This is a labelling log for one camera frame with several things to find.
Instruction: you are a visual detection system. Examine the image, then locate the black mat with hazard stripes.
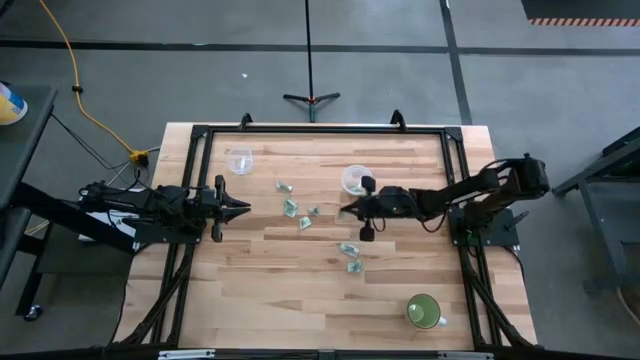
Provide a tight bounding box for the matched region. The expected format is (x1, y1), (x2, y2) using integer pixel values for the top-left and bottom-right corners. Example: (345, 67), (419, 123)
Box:
(519, 0), (640, 28)

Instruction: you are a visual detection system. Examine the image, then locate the black aluminium table frame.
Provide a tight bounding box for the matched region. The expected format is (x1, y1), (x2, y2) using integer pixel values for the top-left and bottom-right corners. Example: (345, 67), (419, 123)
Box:
(113, 109), (540, 352)

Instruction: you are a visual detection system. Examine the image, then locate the yellow extension cable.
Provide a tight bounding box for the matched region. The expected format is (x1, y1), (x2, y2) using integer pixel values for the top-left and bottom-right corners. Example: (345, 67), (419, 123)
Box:
(38, 0), (151, 167)

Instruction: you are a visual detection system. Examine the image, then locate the black thin cable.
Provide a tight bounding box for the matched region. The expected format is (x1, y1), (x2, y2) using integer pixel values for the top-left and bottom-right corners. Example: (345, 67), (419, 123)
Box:
(49, 112), (151, 187)

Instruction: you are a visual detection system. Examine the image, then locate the white metal bracket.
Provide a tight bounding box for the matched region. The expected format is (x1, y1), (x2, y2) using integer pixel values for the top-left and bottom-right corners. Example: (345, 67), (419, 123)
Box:
(157, 349), (216, 360)
(437, 351), (495, 360)

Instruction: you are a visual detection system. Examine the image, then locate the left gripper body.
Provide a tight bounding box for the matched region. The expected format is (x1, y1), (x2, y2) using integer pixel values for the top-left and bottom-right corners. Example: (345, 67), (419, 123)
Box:
(197, 174), (226, 243)

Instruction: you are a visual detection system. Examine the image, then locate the dark side table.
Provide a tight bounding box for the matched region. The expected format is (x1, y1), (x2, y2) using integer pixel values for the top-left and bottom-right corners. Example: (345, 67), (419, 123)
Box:
(0, 83), (141, 321)

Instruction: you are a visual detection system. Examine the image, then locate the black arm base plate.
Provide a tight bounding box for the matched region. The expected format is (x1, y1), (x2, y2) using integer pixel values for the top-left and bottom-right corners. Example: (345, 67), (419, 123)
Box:
(133, 219), (202, 246)
(447, 206), (522, 248)

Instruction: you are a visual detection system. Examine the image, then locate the green ceramic mug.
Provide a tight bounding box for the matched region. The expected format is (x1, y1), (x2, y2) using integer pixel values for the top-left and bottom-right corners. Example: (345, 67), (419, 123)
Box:
(405, 293), (448, 330)

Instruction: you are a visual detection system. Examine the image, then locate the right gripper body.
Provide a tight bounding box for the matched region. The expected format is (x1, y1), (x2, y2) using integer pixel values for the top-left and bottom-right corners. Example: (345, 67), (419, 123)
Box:
(359, 175), (396, 243)

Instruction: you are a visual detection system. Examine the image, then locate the dark metal cart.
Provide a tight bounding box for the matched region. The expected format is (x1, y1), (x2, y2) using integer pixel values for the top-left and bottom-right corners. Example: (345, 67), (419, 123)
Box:
(551, 124), (640, 294)

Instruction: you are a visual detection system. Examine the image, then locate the white paper sheet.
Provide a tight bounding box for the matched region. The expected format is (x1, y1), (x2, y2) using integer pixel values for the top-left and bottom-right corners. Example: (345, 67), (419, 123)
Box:
(78, 187), (141, 244)

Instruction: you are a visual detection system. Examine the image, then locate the clear plastic cup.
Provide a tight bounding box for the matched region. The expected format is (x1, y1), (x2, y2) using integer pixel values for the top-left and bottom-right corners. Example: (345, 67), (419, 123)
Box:
(226, 147), (255, 176)
(341, 164), (375, 197)

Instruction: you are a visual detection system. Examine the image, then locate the yellow blue white container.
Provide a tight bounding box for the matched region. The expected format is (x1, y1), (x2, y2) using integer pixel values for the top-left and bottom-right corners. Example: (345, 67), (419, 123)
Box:
(0, 80), (29, 126)

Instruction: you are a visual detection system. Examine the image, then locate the black tripod stand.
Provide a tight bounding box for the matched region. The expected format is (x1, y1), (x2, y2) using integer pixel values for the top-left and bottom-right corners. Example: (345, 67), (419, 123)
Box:
(282, 0), (342, 124)

